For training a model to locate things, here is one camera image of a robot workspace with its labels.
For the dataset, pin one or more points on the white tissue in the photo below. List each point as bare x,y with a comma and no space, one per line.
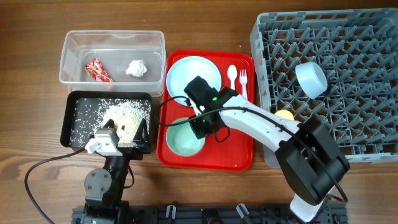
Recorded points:
136,68

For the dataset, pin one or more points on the red serving tray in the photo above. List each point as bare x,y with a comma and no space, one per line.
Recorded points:
234,152

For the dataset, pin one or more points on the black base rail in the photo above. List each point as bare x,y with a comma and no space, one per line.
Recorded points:
271,213

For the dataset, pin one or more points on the yellow plastic cup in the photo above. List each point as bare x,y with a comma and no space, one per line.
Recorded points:
286,114

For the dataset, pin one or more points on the rice and food scraps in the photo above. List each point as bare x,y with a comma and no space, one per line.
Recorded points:
90,114

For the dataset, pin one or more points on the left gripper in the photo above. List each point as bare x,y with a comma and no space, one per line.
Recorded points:
143,144

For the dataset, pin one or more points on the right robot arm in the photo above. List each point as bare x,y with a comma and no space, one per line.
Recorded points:
309,157

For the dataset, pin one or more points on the mint green bowl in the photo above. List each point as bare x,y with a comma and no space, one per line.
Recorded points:
182,140

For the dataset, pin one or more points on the white plastic fork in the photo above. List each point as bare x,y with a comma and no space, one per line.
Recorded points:
243,79

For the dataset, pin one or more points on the clear plastic bin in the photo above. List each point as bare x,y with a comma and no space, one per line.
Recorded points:
116,49

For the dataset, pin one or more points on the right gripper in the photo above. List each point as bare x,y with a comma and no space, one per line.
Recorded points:
193,92

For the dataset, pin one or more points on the grey dishwasher rack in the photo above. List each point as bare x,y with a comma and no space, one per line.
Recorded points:
357,51

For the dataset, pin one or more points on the red snack wrapper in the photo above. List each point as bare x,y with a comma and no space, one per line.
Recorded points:
96,70

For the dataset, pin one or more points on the black plastic tray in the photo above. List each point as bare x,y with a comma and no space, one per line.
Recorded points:
75,95

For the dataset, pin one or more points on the light blue bowl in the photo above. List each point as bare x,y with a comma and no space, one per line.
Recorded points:
311,78

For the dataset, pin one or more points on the white plastic spoon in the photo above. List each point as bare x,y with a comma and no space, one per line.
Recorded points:
232,75

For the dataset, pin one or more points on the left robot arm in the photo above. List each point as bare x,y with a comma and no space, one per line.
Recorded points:
104,187

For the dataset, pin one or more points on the light blue plate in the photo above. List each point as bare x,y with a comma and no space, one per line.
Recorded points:
186,69

